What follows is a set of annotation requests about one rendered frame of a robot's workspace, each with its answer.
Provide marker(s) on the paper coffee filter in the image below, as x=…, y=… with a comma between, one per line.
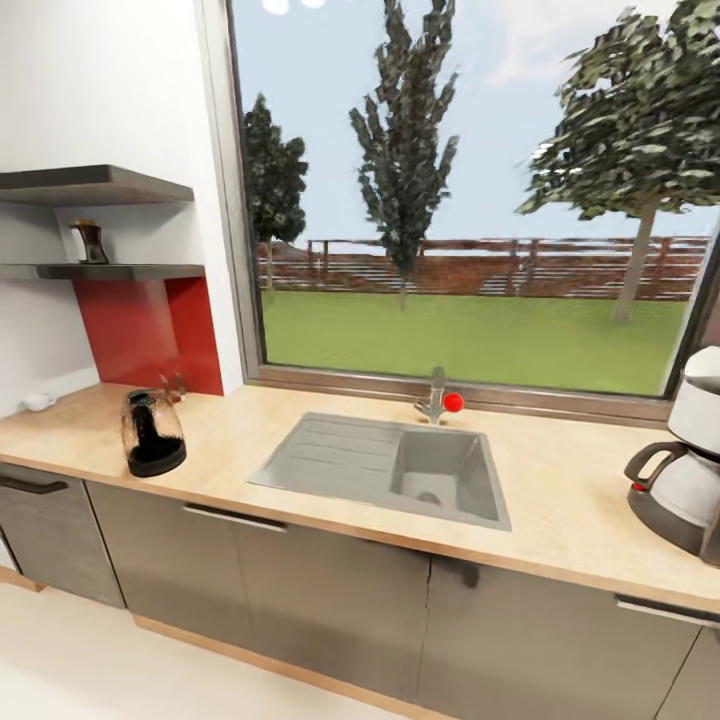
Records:
x=704, y=369

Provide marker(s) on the cabinet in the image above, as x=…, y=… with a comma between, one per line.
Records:
x=470, y=640

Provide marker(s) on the electric kettle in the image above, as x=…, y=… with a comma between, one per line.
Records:
x=152, y=433

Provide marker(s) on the water glass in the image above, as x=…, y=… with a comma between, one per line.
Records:
x=174, y=388

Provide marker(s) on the dishwasher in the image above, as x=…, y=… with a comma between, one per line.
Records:
x=45, y=517

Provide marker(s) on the bottle of coffee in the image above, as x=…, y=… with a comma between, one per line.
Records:
x=88, y=236

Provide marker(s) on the coffee maker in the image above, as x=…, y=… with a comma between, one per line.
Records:
x=681, y=498

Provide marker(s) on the coffee cup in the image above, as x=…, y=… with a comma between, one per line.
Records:
x=38, y=402

